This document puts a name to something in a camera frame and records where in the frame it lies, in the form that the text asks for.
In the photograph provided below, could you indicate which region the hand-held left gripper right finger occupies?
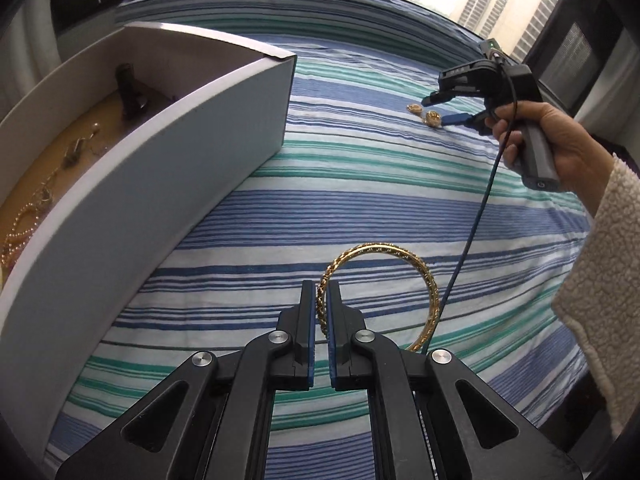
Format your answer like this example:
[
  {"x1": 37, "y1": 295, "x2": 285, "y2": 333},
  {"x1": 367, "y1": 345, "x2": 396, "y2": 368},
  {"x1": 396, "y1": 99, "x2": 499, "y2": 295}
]
[{"x1": 327, "y1": 280, "x2": 583, "y2": 480}]

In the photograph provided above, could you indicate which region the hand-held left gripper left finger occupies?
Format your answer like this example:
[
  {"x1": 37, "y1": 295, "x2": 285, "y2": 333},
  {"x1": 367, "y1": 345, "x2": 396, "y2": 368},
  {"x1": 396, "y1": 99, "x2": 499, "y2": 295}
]
[{"x1": 55, "y1": 280, "x2": 317, "y2": 480}]

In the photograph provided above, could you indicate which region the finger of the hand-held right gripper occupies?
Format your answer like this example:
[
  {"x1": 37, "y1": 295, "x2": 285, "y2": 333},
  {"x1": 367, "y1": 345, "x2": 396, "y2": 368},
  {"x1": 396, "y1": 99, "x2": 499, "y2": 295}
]
[
  {"x1": 440, "y1": 112, "x2": 492, "y2": 134},
  {"x1": 422, "y1": 87, "x2": 484, "y2": 108}
]

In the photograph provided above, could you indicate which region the gold bangle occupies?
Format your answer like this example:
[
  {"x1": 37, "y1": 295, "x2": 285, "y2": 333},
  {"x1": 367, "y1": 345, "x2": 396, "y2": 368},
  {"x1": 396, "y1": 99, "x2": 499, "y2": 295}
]
[{"x1": 320, "y1": 242, "x2": 441, "y2": 353}]

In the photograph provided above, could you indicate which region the white cardboard box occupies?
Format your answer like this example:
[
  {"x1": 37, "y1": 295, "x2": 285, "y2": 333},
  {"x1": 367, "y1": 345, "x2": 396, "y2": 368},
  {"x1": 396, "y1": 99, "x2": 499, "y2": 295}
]
[{"x1": 0, "y1": 21, "x2": 297, "y2": 342}]

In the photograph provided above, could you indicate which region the gold cube pendant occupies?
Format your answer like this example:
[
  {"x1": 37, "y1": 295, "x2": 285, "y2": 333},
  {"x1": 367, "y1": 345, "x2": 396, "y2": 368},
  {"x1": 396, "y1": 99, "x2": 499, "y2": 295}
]
[{"x1": 63, "y1": 136, "x2": 87, "y2": 164}]

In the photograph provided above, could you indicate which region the pearl necklace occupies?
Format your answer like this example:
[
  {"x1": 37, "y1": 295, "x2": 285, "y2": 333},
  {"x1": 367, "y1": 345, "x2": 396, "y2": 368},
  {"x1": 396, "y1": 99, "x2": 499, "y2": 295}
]
[{"x1": 0, "y1": 200, "x2": 52, "y2": 267}]

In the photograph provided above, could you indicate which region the person's right forearm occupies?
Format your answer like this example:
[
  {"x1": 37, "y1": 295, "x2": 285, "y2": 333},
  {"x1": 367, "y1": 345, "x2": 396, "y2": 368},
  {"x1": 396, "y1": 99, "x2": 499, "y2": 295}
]
[{"x1": 550, "y1": 152, "x2": 640, "y2": 441}]

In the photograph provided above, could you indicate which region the person's right hand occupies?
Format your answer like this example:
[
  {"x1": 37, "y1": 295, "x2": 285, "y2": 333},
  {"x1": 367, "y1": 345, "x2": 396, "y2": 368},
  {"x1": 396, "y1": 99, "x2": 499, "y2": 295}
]
[{"x1": 491, "y1": 101, "x2": 615, "y2": 219}]

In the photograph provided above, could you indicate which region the grey high-rise building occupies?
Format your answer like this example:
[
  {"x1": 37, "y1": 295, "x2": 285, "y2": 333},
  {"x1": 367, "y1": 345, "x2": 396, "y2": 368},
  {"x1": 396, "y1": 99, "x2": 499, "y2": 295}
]
[
  {"x1": 448, "y1": 0, "x2": 512, "y2": 31},
  {"x1": 500, "y1": 0, "x2": 568, "y2": 61}
]

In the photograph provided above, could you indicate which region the blue green striped bedsheet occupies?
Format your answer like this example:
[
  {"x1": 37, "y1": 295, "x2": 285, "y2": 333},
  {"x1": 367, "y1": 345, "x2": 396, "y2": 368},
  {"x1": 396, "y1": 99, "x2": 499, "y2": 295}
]
[{"x1": 42, "y1": 0, "x2": 596, "y2": 480}]

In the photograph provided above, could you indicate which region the white curtain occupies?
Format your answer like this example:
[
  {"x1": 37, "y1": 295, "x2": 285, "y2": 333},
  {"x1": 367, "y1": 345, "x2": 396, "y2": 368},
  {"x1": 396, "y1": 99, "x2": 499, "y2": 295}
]
[{"x1": 9, "y1": 0, "x2": 57, "y2": 63}]

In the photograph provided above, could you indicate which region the dark window frame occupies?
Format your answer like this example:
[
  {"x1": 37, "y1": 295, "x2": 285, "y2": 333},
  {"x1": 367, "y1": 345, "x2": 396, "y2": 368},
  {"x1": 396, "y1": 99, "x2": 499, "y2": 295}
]
[{"x1": 525, "y1": 10, "x2": 640, "y2": 153}]

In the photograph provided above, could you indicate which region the blue black cable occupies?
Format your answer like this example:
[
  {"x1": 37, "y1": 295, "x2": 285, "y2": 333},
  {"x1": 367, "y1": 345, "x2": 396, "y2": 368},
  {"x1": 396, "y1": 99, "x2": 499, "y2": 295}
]
[{"x1": 419, "y1": 50, "x2": 519, "y2": 356}]

